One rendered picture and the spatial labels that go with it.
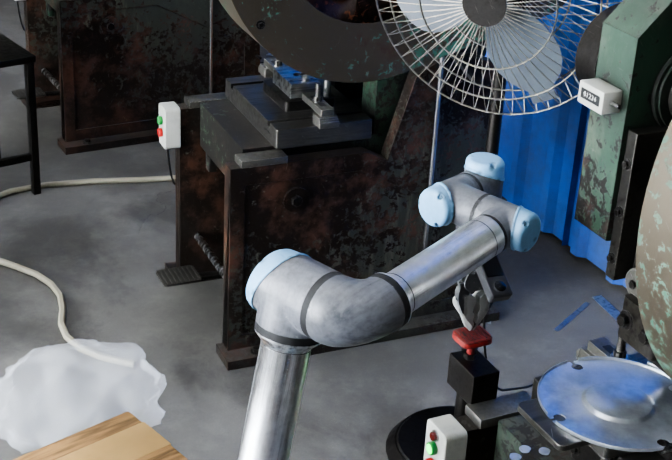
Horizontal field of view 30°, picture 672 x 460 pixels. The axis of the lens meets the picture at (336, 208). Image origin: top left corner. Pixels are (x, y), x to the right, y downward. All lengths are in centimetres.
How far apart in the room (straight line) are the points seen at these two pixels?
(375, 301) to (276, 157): 161
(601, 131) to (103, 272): 240
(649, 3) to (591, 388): 70
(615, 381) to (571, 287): 198
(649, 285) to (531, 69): 118
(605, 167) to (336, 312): 57
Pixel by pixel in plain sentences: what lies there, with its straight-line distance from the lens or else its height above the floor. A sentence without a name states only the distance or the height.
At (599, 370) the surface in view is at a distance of 241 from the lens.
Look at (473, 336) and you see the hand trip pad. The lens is 250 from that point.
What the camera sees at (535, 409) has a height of 78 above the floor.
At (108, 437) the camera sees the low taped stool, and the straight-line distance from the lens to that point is 291.
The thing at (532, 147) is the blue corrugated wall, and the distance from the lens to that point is 469.
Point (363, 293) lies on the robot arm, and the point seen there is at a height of 108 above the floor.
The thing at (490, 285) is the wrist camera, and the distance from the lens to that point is 238.
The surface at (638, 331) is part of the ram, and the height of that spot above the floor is 93.
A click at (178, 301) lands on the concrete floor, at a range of 409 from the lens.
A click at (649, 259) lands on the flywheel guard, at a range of 171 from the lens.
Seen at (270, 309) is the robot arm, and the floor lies 102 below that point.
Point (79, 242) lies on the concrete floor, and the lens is 447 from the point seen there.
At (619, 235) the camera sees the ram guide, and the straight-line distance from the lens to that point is 224.
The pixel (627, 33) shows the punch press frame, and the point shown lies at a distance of 214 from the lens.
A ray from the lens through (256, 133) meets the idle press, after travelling 368.
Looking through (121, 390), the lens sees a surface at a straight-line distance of 338.
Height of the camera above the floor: 203
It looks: 25 degrees down
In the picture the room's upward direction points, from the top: 3 degrees clockwise
